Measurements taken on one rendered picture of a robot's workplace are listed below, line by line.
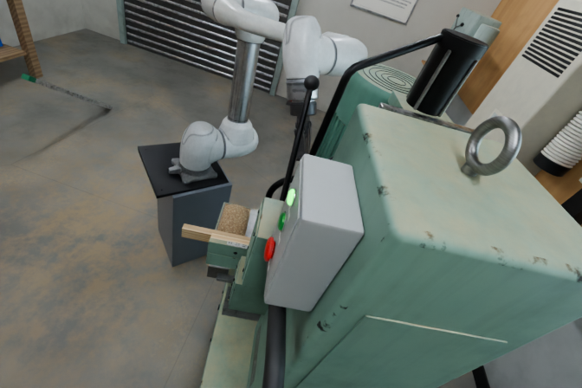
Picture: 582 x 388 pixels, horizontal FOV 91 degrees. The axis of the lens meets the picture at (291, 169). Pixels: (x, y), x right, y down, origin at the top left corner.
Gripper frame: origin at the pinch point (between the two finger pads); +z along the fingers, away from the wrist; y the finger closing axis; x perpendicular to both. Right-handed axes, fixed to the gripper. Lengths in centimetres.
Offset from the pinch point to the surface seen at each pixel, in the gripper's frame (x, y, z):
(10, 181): -203, -41, 29
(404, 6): 47, -273, -100
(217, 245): -21.8, 16.4, 18.3
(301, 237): 13, 58, -11
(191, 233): -30.7, 15.3, 16.1
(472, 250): 26, 58, -12
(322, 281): 14, 54, -4
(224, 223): -24.3, 7.3, 16.4
